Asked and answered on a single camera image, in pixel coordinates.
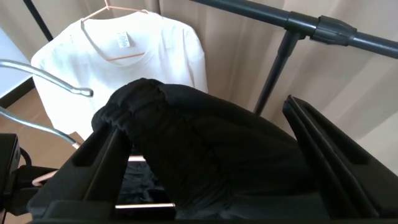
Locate beige curtain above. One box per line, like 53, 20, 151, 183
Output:
0, 0, 398, 175

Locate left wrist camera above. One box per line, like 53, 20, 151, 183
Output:
0, 133, 21, 203

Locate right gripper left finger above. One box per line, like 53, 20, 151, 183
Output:
26, 124, 134, 219

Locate black cable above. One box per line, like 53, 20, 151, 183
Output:
19, 147, 33, 167

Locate pink clothes hanger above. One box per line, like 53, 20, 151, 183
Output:
0, 58, 177, 210
80, 0, 149, 62

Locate black clothes rack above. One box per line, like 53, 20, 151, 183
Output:
23, 0, 398, 116

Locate white printed t-shirt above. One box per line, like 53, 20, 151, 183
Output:
30, 11, 208, 141

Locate black garment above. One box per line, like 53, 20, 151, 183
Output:
91, 77, 330, 220

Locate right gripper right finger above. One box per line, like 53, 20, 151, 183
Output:
282, 95, 398, 219

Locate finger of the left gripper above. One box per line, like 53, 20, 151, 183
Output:
12, 185, 42, 215
17, 166, 60, 187

